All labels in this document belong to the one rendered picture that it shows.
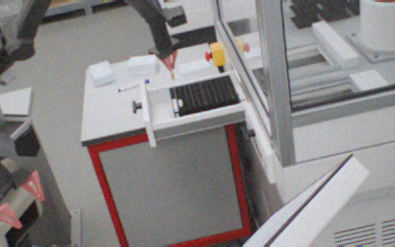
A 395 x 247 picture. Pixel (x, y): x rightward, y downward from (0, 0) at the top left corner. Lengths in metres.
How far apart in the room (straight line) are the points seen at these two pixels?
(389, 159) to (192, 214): 1.06
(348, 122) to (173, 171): 0.96
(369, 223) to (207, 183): 0.81
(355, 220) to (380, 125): 0.31
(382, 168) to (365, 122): 0.16
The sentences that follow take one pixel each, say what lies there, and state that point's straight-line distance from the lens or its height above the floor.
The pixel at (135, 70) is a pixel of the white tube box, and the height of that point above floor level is 0.79.
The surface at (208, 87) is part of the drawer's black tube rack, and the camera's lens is 1.91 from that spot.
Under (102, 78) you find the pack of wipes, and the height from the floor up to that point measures 0.79.
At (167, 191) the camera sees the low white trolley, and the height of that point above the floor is 0.43.
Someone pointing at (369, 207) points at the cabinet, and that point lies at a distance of 1.61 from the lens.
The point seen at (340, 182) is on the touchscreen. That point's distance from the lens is 0.98.
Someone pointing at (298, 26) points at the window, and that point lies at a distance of 1.26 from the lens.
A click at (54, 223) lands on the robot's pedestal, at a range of 2.73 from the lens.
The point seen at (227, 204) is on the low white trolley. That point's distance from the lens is 2.33.
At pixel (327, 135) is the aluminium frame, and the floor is 1.01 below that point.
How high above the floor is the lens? 1.81
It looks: 31 degrees down
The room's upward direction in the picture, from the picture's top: 12 degrees counter-clockwise
